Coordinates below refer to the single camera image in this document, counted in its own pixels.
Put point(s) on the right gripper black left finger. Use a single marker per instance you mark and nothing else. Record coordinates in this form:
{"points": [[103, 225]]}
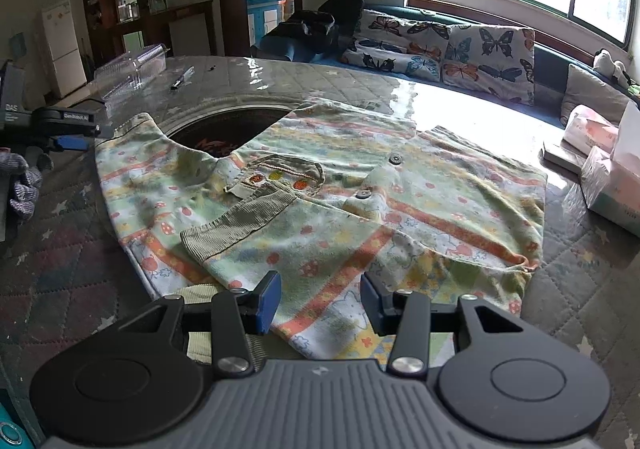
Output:
{"points": [[142, 376]]}

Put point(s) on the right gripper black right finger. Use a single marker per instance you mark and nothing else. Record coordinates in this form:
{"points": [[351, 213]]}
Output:
{"points": [[491, 371]]}

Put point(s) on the green patterned children's jacket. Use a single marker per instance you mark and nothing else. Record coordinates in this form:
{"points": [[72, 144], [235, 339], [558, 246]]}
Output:
{"points": [[327, 193]]}

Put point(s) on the grey gloved hand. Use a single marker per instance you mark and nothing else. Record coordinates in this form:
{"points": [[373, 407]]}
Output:
{"points": [[21, 181]]}

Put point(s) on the clear plastic food container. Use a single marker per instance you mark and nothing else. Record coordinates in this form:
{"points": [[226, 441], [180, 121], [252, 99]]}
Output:
{"points": [[130, 71]]}

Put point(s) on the white refrigerator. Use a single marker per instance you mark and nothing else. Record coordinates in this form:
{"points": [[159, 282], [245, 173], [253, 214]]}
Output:
{"points": [[61, 50]]}

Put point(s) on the black marker pen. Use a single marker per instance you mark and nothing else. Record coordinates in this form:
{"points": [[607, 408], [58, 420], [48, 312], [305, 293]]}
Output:
{"points": [[184, 77]]}

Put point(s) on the round black induction cooktop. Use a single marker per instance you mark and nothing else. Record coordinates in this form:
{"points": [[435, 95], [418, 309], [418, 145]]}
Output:
{"points": [[218, 134]]}

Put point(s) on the pink tissue pack near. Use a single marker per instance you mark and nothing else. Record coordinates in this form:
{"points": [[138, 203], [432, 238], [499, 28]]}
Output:
{"points": [[610, 185]]}

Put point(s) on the pink tissue pack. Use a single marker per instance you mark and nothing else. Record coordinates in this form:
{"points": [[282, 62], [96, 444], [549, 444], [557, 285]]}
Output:
{"points": [[610, 185], [586, 129]]}

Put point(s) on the small grey flat device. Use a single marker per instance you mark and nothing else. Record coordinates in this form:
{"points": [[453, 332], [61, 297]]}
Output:
{"points": [[563, 156]]}

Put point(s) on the pink tissue pack far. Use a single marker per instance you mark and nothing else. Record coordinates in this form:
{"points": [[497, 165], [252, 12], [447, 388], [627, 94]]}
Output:
{"points": [[586, 129]]}

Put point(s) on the blue white cabinet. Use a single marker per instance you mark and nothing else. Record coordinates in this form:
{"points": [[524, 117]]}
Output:
{"points": [[262, 17]]}

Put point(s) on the black bag on sofa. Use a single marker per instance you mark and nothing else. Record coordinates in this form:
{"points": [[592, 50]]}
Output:
{"points": [[310, 35]]}

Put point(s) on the grey plain cushion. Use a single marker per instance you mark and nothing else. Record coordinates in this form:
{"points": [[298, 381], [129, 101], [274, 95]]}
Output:
{"points": [[583, 88]]}

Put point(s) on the butterfly print cushion upright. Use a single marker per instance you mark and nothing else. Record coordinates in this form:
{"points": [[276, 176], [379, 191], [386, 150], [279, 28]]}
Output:
{"points": [[496, 60]]}

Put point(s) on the white plush toy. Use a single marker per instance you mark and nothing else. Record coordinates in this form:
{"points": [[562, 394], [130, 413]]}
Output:
{"points": [[612, 64]]}

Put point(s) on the butterfly print cushion lying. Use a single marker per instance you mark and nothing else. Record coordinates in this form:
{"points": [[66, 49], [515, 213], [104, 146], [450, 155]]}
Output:
{"points": [[388, 44]]}

